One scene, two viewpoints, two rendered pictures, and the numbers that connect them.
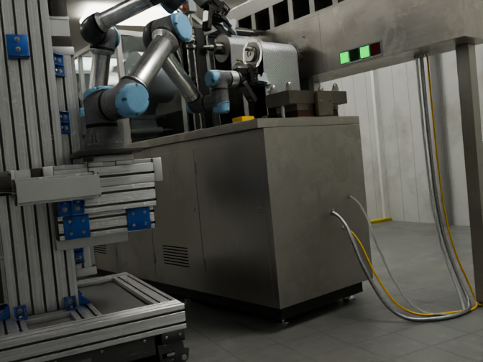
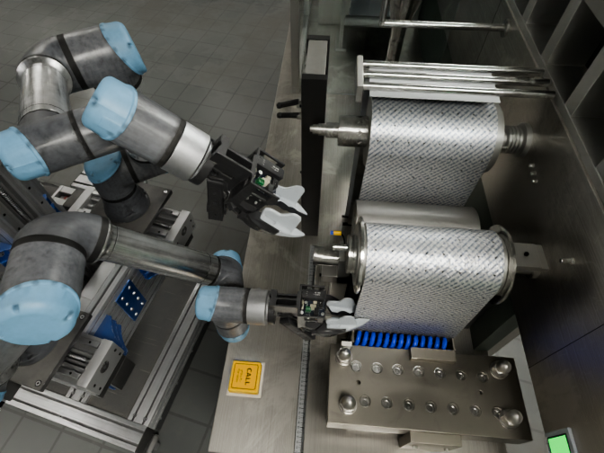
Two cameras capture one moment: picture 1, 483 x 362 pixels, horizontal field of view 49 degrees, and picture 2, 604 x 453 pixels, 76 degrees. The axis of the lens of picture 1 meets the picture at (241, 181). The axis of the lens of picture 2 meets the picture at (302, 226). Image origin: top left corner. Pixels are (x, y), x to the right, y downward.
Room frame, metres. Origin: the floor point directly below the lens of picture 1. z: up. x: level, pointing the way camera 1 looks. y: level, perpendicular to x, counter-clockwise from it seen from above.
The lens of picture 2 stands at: (2.24, -0.30, 1.89)
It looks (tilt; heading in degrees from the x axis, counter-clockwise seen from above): 55 degrees down; 44
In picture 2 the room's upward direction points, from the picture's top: straight up
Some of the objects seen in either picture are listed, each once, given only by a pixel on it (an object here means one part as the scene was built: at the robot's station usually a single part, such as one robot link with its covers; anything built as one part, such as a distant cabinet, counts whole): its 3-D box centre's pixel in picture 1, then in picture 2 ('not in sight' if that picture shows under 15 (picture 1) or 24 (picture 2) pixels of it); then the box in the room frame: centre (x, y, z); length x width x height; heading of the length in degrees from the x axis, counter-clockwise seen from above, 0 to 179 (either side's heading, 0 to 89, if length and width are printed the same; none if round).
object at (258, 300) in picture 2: (231, 79); (260, 305); (2.43, 0.00, 1.11); 0.08 x 0.05 x 0.08; 39
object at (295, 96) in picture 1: (307, 99); (421, 392); (2.55, -0.35, 1.00); 0.40 x 0.16 x 0.06; 129
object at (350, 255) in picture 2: (250, 54); (351, 254); (2.58, -0.10, 1.25); 0.07 x 0.02 x 0.07; 39
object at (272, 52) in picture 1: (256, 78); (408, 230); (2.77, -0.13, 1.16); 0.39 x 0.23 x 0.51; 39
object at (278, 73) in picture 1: (282, 80); (411, 317); (2.62, -0.25, 1.11); 0.23 x 0.01 x 0.18; 129
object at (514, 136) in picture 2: not in sight; (505, 139); (2.97, -0.18, 1.33); 0.07 x 0.07 x 0.07; 39
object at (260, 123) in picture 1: (167, 146); (356, 104); (3.35, 0.45, 0.88); 2.52 x 0.66 x 0.04; 39
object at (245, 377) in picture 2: (243, 119); (245, 377); (2.32, -0.03, 0.91); 0.07 x 0.07 x 0.02; 39
